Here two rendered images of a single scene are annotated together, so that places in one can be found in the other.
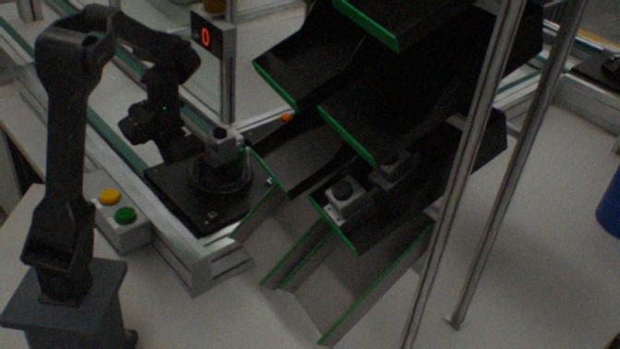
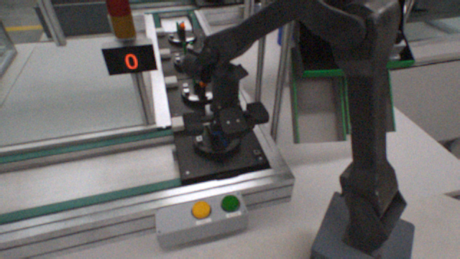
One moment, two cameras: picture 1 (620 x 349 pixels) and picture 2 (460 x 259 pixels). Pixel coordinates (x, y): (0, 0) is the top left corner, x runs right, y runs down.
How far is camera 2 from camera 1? 100 cm
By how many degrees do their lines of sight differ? 45
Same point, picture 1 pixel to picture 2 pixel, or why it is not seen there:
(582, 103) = (215, 19)
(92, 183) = (173, 219)
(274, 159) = (315, 68)
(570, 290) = not seen: hidden behind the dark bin
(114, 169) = (163, 201)
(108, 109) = (47, 197)
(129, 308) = (289, 241)
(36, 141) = not seen: outside the picture
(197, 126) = (136, 141)
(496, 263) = not seen: hidden behind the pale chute
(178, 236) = (261, 179)
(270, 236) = (307, 124)
